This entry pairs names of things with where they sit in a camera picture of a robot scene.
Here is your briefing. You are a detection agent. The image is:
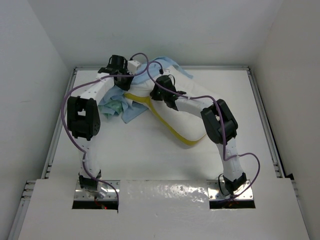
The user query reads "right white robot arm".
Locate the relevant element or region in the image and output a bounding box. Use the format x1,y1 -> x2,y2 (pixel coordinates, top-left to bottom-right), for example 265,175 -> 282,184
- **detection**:
150,74 -> 247,195

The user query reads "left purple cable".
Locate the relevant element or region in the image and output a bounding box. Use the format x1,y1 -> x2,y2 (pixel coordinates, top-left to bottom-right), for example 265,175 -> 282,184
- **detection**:
60,52 -> 151,203

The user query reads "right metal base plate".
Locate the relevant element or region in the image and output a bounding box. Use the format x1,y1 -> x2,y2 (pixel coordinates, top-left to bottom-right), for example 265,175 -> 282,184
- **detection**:
207,179 -> 254,201

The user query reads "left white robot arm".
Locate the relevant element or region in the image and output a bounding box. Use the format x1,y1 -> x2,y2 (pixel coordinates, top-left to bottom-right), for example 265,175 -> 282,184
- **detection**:
66,55 -> 141,197

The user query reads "blue green pillowcase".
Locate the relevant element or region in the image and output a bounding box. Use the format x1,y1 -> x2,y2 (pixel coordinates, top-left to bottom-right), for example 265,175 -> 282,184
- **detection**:
98,56 -> 193,124

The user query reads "metal base plate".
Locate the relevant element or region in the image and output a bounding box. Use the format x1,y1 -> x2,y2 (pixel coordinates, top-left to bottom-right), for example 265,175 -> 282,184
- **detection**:
207,179 -> 254,201
73,180 -> 118,201

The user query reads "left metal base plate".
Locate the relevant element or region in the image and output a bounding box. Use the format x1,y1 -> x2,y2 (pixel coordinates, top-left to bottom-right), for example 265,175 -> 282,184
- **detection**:
73,180 -> 118,201

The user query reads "white yellow pillow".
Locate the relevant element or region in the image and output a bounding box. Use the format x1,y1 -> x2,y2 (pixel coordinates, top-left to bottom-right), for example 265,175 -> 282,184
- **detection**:
125,70 -> 221,146

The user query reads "aluminium table frame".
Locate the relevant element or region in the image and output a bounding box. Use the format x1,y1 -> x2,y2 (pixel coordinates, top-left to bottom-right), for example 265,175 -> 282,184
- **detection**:
19,66 -> 294,234

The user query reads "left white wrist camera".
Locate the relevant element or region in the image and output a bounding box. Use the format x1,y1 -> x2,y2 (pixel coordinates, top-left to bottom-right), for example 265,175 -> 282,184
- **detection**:
127,60 -> 142,75

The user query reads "white front cover board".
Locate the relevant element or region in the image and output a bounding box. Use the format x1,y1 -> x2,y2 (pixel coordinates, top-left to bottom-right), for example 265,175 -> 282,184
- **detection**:
19,179 -> 309,240

